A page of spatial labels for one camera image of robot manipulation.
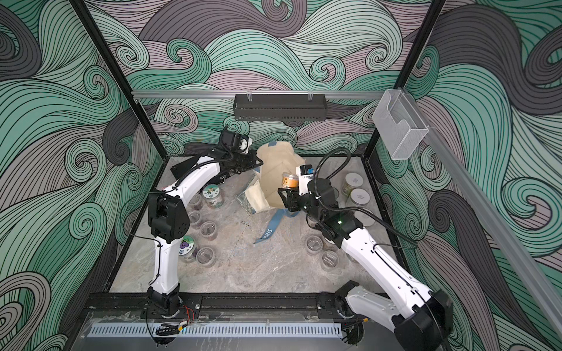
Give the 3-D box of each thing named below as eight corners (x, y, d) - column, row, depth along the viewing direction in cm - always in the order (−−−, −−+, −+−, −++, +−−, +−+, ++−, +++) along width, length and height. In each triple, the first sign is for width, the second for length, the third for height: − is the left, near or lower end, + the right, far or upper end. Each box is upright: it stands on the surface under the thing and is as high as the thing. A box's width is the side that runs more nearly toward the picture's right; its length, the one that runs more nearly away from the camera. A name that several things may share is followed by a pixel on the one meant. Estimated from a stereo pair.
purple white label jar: (305, 256, 86) (307, 250, 82) (304, 242, 90) (306, 235, 86) (321, 256, 86) (324, 250, 82) (319, 242, 90) (322, 235, 86)
